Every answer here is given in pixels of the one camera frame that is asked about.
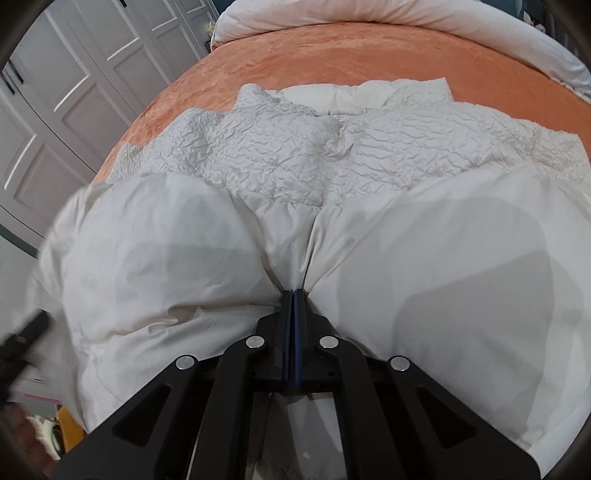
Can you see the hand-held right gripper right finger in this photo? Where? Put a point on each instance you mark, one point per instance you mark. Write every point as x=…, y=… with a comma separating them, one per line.
x=301, y=332

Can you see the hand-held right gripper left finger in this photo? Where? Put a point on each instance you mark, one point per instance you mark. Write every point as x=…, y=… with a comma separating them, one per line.
x=287, y=332

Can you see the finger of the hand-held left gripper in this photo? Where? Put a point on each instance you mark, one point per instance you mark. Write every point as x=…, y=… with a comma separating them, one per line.
x=25, y=341

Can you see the white crinkled zip jacket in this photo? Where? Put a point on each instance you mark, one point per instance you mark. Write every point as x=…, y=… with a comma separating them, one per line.
x=415, y=254

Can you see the yellow cloth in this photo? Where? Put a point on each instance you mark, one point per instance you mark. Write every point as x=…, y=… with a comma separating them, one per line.
x=70, y=430

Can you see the orange plush bed blanket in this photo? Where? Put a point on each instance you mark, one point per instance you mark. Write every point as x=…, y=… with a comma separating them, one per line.
x=323, y=60

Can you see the white panelled wardrobe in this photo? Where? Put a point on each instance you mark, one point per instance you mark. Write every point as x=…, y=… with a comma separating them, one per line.
x=92, y=69

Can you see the yellow tissue box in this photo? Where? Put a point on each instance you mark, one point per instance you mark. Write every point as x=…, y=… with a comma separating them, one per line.
x=211, y=27

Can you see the pale pink duvet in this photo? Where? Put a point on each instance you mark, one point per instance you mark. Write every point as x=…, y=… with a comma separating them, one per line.
x=369, y=9

